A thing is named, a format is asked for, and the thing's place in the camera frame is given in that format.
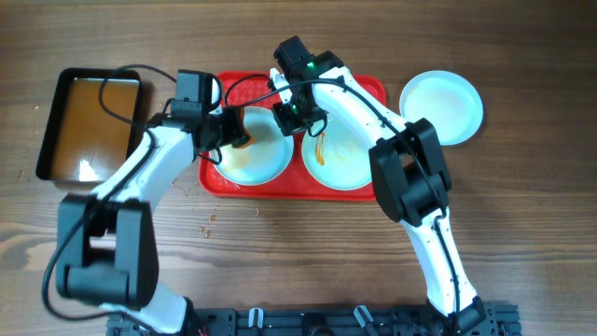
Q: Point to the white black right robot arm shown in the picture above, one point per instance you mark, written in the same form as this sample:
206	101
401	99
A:
409	173

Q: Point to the red plastic serving tray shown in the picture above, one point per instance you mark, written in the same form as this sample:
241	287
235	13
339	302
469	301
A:
294	183

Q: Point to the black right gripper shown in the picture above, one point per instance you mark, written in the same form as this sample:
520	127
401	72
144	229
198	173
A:
288	125

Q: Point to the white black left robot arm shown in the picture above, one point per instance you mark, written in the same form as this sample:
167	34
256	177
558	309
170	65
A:
106	252

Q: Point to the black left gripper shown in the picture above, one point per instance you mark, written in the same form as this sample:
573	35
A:
233	130

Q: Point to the black tray with brown water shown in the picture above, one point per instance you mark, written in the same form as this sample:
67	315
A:
82	143

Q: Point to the orange green scrub sponge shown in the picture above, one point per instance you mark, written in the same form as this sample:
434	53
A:
247	139

